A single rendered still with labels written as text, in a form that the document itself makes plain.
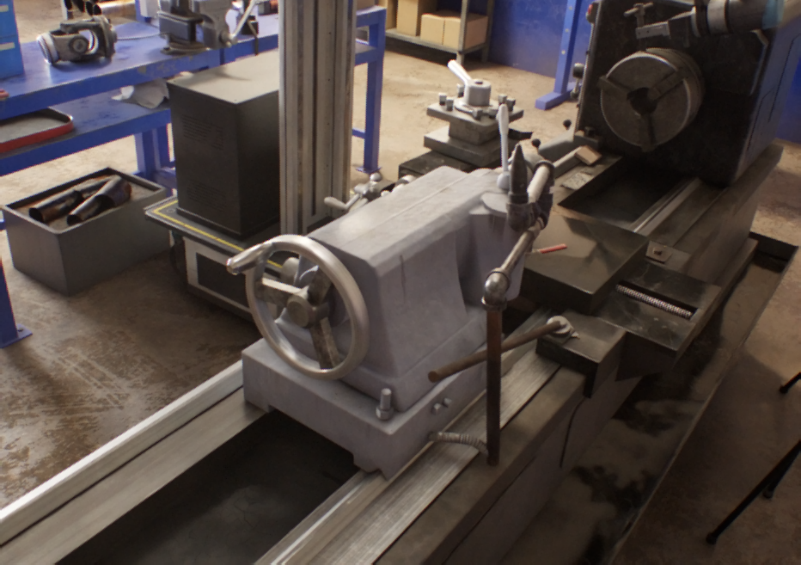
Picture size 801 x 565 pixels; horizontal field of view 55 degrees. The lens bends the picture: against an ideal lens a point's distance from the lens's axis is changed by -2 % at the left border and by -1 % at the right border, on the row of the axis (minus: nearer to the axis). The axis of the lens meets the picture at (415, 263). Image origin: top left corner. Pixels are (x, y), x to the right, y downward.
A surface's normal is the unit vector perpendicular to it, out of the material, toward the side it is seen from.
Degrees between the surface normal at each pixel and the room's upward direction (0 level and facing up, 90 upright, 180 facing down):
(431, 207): 0
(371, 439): 90
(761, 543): 0
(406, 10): 90
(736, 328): 0
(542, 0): 90
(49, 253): 90
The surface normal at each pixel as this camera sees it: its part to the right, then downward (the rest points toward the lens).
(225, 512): -0.15, -0.74
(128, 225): 0.84, 0.32
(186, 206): -0.55, 0.39
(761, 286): 0.07, -0.86
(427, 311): 0.79, 0.03
